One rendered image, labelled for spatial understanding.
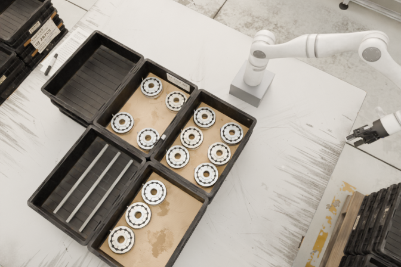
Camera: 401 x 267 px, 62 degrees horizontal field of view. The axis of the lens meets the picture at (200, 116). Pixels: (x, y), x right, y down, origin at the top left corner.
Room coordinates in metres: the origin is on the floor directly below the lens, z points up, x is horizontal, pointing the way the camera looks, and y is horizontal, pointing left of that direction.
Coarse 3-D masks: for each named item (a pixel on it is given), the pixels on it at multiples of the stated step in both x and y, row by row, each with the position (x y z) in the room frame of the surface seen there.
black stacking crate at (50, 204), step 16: (80, 144) 0.45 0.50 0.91; (96, 144) 0.48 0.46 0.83; (112, 144) 0.47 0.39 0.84; (80, 160) 0.40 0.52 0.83; (128, 160) 0.41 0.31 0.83; (64, 176) 0.33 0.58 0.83; (80, 176) 0.33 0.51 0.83; (96, 176) 0.33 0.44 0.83; (112, 176) 0.33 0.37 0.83; (128, 176) 0.34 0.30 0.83; (48, 192) 0.25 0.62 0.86; (64, 192) 0.26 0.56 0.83; (80, 192) 0.26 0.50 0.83; (96, 192) 0.26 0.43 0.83; (112, 192) 0.27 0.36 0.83; (48, 208) 0.19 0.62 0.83; (64, 208) 0.19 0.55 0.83; (80, 208) 0.20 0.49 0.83; (64, 224) 0.13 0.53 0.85; (80, 224) 0.13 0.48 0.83; (96, 224) 0.13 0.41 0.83
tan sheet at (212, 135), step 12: (192, 120) 0.61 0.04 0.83; (216, 120) 0.61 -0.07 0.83; (228, 120) 0.61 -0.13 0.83; (204, 132) 0.55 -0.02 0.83; (216, 132) 0.55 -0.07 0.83; (180, 144) 0.49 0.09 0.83; (204, 144) 0.49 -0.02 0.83; (180, 156) 0.43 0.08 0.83; (192, 156) 0.43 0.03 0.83; (204, 156) 0.44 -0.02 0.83; (192, 168) 0.38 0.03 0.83; (192, 180) 0.33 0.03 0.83
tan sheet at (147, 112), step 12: (168, 84) 0.79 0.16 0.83; (132, 96) 0.72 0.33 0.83; (132, 108) 0.66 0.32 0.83; (144, 108) 0.66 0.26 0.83; (156, 108) 0.66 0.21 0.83; (144, 120) 0.60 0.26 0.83; (156, 120) 0.60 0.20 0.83; (168, 120) 0.60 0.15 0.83; (132, 132) 0.54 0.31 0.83; (132, 144) 0.48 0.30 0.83
